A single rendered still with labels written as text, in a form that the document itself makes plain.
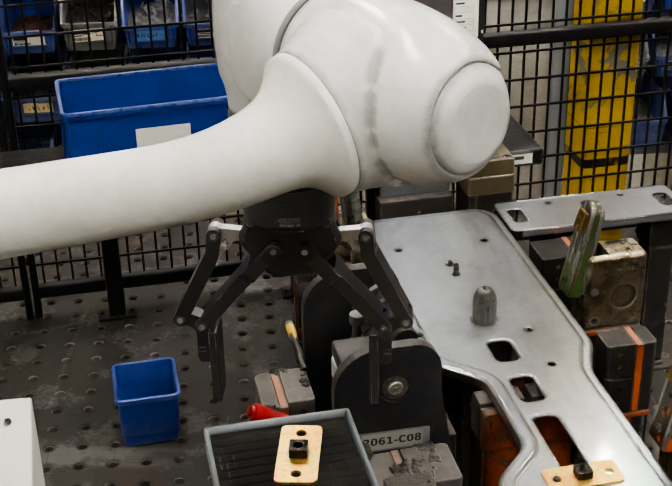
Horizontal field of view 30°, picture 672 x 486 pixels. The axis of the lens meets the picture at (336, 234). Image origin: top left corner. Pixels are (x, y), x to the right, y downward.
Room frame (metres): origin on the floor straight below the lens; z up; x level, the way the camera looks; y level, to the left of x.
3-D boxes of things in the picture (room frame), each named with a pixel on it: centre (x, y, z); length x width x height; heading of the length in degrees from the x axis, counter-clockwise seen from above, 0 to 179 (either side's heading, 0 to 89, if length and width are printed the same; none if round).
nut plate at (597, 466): (1.08, -0.26, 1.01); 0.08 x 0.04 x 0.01; 102
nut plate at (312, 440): (0.92, 0.04, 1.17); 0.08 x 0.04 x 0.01; 176
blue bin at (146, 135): (1.89, 0.28, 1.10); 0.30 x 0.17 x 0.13; 104
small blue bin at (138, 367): (1.61, 0.30, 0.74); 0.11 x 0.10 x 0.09; 11
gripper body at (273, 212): (0.92, 0.04, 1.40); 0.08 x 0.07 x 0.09; 86
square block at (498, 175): (1.83, -0.24, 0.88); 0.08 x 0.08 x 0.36; 11
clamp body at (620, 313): (1.52, -0.38, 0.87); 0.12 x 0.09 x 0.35; 101
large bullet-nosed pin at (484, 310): (1.41, -0.19, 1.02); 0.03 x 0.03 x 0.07
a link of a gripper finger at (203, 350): (0.92, 0.12, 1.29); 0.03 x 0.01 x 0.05; 86
